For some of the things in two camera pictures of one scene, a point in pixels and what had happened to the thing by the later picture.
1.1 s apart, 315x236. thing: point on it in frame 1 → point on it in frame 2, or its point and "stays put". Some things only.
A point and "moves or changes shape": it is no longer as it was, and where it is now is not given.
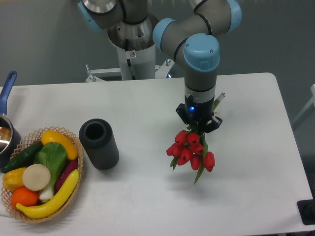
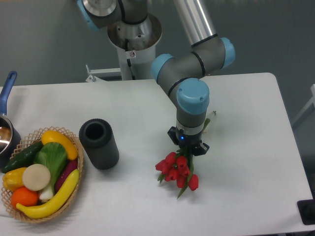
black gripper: (200, 114) → (191, 142)
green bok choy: (53, 156) stays put
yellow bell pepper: (13, 179) stays put
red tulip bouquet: (189, 146) moves or changes shape
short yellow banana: (50, 136) stays put
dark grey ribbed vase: (98, 140) stays put
